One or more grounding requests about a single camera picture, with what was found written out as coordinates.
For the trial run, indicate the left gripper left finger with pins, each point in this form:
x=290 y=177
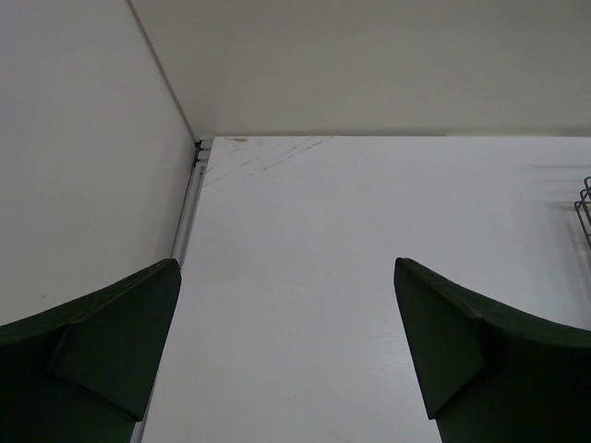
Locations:
x=84 y=371

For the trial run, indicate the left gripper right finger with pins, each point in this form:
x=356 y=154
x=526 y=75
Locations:
x=488 y=372

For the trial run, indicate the grey wire dish rack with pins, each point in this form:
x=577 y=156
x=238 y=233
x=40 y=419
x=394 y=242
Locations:
x=582 y=209

